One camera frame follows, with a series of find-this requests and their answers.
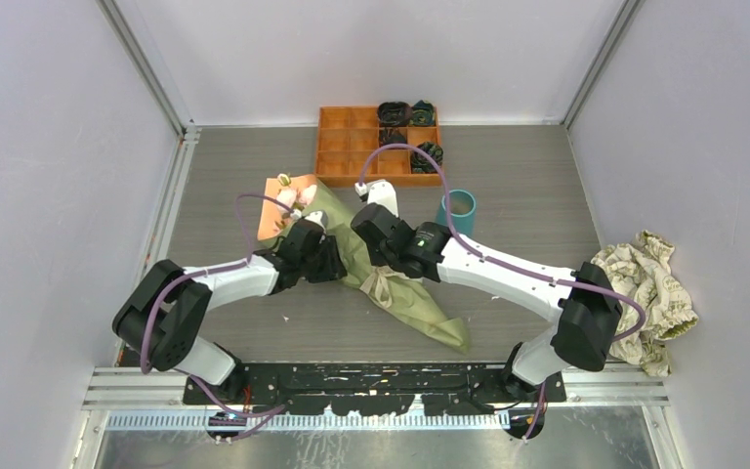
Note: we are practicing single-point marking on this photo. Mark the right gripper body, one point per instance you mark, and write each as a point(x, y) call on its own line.
point(379, 259)

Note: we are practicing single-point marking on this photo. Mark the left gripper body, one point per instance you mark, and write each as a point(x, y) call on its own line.
point(322, 265)

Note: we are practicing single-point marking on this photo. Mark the cream ribbon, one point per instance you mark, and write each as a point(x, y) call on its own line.
point(377, 286)

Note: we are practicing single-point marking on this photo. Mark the green wrapping paper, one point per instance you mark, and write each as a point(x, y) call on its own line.
point(413, 304)

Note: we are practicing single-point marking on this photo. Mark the pink flowers bunch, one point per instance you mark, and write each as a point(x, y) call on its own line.
point(296, 191)

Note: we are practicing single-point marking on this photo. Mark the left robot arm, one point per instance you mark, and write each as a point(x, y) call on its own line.
point(162, 317)

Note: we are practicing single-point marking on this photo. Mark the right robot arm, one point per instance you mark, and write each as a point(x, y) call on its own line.
point(579, 304)

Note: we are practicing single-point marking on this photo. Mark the teal vase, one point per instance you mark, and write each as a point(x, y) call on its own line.
point(462, 209)

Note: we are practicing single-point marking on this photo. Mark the green rolled sock front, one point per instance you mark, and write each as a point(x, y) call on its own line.
point(426, 156)

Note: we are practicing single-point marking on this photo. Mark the dark rolled sock middle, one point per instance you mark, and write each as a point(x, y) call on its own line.
point(392, 135)

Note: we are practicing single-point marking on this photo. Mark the orange wooden divider tray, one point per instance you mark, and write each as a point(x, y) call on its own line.
point(347, 145)

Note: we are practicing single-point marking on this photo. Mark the dark rolled sock back-left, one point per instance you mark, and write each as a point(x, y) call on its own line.
point(394, 114)

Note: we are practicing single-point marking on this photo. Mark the teal rolled sock back-right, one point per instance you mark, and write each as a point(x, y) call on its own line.
point(423, 114)

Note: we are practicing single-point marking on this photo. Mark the patterned cream cloth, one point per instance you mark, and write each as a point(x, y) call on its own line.
point(641, 270)

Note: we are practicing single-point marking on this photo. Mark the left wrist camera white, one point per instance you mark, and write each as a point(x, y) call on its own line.
point(317, 219)

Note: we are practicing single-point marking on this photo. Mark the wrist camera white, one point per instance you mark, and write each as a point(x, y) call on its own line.
point(380, 192)
point(317, 219)

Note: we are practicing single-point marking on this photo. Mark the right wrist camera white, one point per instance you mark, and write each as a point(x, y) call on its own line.
point(380, 192)

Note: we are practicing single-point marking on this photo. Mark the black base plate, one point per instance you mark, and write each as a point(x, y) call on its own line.
point(375, 389)

